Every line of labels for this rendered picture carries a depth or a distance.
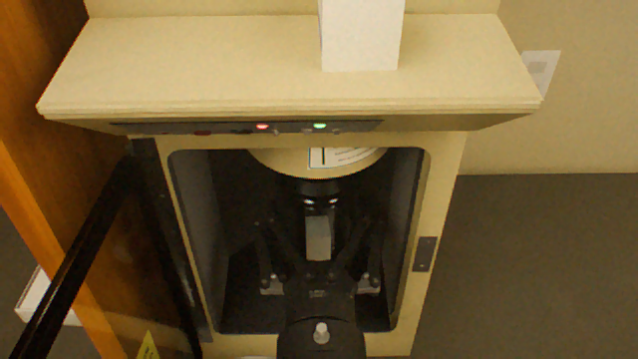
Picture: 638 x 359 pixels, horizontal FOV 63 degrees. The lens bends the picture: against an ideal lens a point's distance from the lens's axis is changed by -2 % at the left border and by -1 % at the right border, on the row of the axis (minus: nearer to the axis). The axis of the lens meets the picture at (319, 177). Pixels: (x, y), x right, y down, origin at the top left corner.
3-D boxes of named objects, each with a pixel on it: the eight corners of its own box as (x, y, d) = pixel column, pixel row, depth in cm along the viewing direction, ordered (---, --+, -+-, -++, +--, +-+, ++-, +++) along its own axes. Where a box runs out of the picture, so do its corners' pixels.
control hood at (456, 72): (119, 117, 47) (85, 16, 40) (475, 113, 48) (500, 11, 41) (80, 212, 39) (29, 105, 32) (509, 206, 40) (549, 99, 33)
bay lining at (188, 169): (231, 207, 93) (200, 24, 68) (379, 205, 93) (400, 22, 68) (214, 333, 75) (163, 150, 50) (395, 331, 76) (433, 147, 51)
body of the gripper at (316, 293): (363, 317, 53) (357, 243, 59) (278, 318, 52) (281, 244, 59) (359, 352, 58) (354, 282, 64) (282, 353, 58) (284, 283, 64)
